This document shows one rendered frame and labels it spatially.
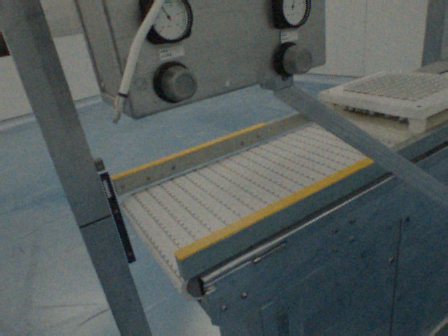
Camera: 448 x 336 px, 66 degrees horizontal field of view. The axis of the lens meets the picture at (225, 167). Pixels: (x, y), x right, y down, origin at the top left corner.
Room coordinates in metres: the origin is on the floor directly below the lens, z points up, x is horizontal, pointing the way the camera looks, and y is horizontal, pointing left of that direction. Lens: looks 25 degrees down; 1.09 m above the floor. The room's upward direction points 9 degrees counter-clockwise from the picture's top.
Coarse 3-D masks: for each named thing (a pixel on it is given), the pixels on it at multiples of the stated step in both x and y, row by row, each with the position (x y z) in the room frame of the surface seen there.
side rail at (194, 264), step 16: (432, 128) 0.56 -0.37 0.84; (400, 144) 0.51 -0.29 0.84; (416, 144) 0.52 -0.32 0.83; (432, 144) 0.54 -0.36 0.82; (352, 176) 0.44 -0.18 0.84; (368, 176) 0.46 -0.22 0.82; (320, 192) 0.41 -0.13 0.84; (336, 192) 0.43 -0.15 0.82; (288, 208) 0.38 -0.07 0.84; (304, 208) 0.40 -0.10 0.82; (320, 208) 0.41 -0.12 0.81; (256, 224) 0.36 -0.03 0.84; (272, 224) 0.37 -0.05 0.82; (288, 224) 0.38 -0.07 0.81; (224, 240) 0.34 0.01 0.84; (240, 240) 0.35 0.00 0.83; (256, 240) 0.36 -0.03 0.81; (192, 256) 0.32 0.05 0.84; (208, 256) 0.32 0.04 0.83; (224, 256) 0.33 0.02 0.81; (192, 272) 0.31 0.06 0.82
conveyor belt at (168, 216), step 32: (320, 128) 0.73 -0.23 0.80; (224, 160) 0.64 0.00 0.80; (256, 160) 0.61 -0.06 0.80; (288, 160) 0.59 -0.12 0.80; (320, 160) 0.57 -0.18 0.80; (352, 160) 0.55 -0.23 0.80; (160, 192) 0.54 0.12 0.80; (192, 192) 0.53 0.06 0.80; (224, 192) 0.51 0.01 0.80; (256, 192) 0.49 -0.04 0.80; (288, 192) 0.48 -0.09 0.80; (160, 224) 0.44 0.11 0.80; (192, 224) 0.43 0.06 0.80; (224, 224) 0.42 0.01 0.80; (160, 256) 0.38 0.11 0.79
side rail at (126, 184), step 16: (432, 64) 1.01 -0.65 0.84; (272, 128) 0.71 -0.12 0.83; (288, 128) 0.74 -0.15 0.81; (224, 144) 0.66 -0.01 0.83; (240, 144) 0.67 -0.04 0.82; (176, 160) 0.60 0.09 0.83; (192, 160) 0.62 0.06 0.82; (208, 160) 0.64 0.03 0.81; (128, 176) 0.56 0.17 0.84; (144, 176) 0.57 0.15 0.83; (160, 176) 0.59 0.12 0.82
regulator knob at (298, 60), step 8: (288, 32) 0.35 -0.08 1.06; (296, 32) 0.35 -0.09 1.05; (288, 40) 0.35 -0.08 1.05; (280, 48) 0.34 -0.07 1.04; (288, 48) 0.34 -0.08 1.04; (296, 48) 0.33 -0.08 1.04; (304, 48) 0.33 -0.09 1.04; (280, 56) 0.34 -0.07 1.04; (288, 56) 0.33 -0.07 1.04; (296, 56) 0.32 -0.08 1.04; (304, 56) 0.33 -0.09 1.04; (312, 56) 0.33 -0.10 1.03; (280, 64) 0.34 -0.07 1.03; (288, 64) 0.33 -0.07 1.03; (296, 64) 0.32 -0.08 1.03; (304, 64) 0.33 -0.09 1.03; (280, 72) 0.34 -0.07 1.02; (288, 72) 0.34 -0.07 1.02; (296, 72) 0.33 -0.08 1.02; (304, 72) 0.33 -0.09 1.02
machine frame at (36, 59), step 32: (0, 0) 0.53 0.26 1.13; (32, 0) 0.55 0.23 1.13; (32, 32) 0.54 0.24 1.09; (32, 64) 0.53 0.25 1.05; (32, 96) 0.53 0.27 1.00; (64, 96) 0.55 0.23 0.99; (64, 128) 0.54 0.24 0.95; (64, 160) 0.53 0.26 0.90; (64, 192) 0.54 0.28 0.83; (96, 192) 0.55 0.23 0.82; (96, 224) 0.54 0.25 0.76; (96, 256) 0.53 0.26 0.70; (128, 288) 0.54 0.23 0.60; (128, 320) 0.54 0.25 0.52
